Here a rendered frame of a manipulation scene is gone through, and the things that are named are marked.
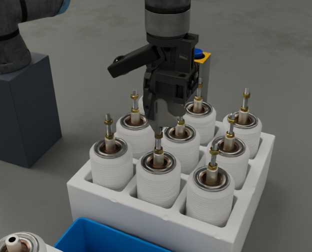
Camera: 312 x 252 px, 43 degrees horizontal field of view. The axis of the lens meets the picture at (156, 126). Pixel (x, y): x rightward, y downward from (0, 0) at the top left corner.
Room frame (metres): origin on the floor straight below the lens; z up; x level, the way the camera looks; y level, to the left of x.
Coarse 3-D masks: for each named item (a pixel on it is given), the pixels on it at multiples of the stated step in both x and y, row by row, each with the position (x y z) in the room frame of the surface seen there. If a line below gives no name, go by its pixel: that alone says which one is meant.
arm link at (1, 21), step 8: (0, 0) 1.00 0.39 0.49; (8, 0) 1.02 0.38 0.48; (16, 0) 1.03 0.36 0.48; (24, 0) 1.04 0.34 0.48; (0, 8) 1.00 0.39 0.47; (8, 8) 1.01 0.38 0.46; (16, 8) 1.02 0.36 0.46; (24, 8) 1.04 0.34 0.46; (0, 16) 1.00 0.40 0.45; (8, 16) 1.01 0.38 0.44; (16, 16) 1.03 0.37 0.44; (24, 16) 1.04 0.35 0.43; (0, 24) 1.00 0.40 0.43; (8, 24) 1.01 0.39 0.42; (16, 24) 1.04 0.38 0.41; (0, 32) 0.99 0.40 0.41; (8, 32) 1.01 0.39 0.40
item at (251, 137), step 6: (228, 114) 0.84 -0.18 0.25; (258, 120) 0.82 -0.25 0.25; (222, 126) 0.82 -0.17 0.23; (228, 126) 0.79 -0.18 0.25; (258, 126) 0.79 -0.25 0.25; (222, 132) 0.81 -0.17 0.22; (234, 132) 0.78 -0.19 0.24; (240, 132) 0.77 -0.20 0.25; (246, 132) 0.77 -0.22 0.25; (252, 132) 0.77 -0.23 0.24; (258, 132) 0.78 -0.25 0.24; (240, 138) 0.77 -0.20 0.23; (246, 138) 0.77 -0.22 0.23; (252, 138) 0.77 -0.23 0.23; (258, 138) 0.79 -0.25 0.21; (246, 144) 0.77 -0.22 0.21; (252, 144) 0.77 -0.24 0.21; (252, 150) 0.78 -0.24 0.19; (252, 156) 0.78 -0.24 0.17
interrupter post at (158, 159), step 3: (153, 153) 0.65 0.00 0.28; (156, 153) 0.65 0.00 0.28; (162, 153) 0.65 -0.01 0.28; (153, 156) 0.65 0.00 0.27; (156, 156) 0.64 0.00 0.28; (159, 156) 0.64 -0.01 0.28; (162, 156) 0.65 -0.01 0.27; (153, 159) 0.65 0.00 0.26; (156, 159) 0.64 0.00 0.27; (159, 159) 0.64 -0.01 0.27; (162, 159) 0.65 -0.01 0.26; (153, 162) 0.65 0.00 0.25; (156, 162) 0.64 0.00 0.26; (159, 162) 0.64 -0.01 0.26; (162, 162) 0.65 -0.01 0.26; (156, 165) 0.64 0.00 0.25; (159, 165) 0.64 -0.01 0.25
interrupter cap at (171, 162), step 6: (144, 156) 0.67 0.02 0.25; (150, 156) 0.67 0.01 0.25; (168, 156) 0.67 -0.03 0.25; (144, 162) 0.65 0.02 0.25; (150, 162) 0.65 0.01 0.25; (168, 162) 0.65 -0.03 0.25; (174, 162) 0.65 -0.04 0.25; (144, 168) 0.63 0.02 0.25; (150, 168) 0.63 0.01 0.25; (156, 168) 0.63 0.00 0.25; (162, 168) 0.63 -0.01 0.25; (168, 168) 0.63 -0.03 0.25
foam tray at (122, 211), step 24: (264, 144) 0.81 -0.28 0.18; (264, 168) 0.76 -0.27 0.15; (72, 192) 0.66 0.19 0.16; (96, 192) 0.64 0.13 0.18; (120, 192) 0.64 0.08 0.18; (240, 192) 0.64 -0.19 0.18; (72, 216) 0.67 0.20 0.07; (96, 216) 0.64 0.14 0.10; (120, 216) 0.61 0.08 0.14; (144, 216) 0.58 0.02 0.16; (168, 216) 0.57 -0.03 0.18; (240, 216) 0.57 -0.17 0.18; (144, 240) 0.58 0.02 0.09; (168, 240) 0.56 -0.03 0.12; (192, 240) 0.54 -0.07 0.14; (216, 240) 0.52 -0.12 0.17; (240, 240) 0.58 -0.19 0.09
